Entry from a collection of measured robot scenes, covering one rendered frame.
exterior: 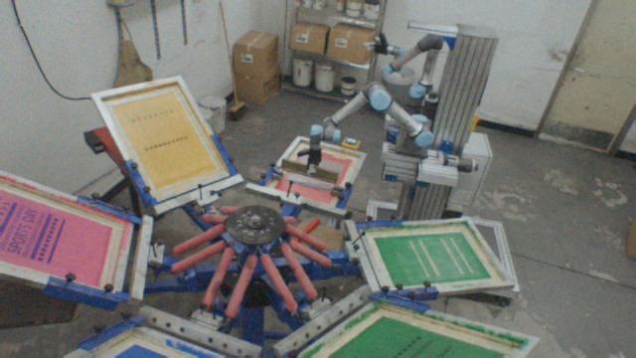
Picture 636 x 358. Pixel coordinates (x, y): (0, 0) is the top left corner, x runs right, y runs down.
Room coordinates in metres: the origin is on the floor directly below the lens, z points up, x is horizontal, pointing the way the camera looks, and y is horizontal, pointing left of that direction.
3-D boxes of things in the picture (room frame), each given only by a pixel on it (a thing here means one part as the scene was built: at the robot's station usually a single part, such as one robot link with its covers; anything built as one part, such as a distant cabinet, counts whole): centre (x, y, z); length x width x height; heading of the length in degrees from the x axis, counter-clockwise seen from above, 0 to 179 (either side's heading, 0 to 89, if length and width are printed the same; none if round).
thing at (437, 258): (1.98, -0.58, 1.05); 1.08 x 0.61 x 0.23; 105
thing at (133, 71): (3.78, 1.78, 1.06); 0.53 x 0.07 x 1.05; 165
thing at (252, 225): (1.74, 0.29, 0.67); 0.39 x 0.39 x 1.35
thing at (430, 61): (3.41, -0.74, 1.63); 0.15 x 0.12 x 0.55; 149
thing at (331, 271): (1.90, -0.31, 0.90); 1.24 x 0.06 x 0.06; 105
